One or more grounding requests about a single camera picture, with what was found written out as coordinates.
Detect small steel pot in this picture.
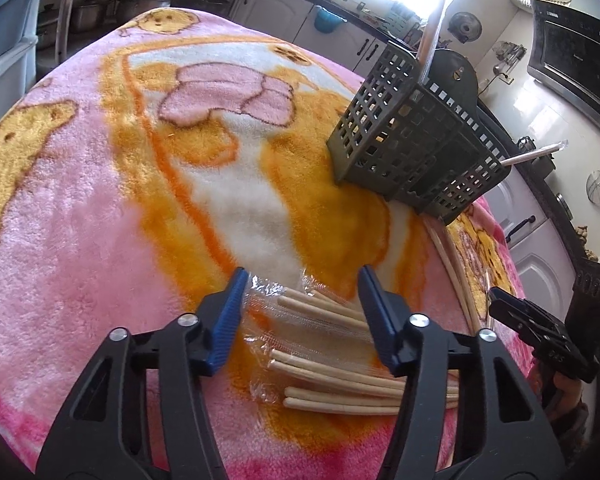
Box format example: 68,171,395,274
36,4,61,51

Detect teal knife rack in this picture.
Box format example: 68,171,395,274
385,5,422,37

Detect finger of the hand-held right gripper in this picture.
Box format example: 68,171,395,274
487,286,536,333

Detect black range hood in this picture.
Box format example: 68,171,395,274
526,0,600,113

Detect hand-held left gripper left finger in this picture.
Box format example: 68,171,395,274
36,266,251,480

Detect pink printed blanket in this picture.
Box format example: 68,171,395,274
0,7,531,480

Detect steel pot with lid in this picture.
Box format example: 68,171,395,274
70,0,106,31

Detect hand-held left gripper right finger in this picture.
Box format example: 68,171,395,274
356,265,568,480

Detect white plastic storage drawers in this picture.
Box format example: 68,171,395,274
0,0,46,136

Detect dark grey utensil basket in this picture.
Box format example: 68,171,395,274
326,40,512,226

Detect small wall fan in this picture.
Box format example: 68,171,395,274
447,10,482,45

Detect grey storage shelf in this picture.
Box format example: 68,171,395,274
35,0,191,61

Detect blue plastic bag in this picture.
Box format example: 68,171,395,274
312,6,342,33

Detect hanging kitchen tools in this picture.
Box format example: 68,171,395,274
494,40,528,83

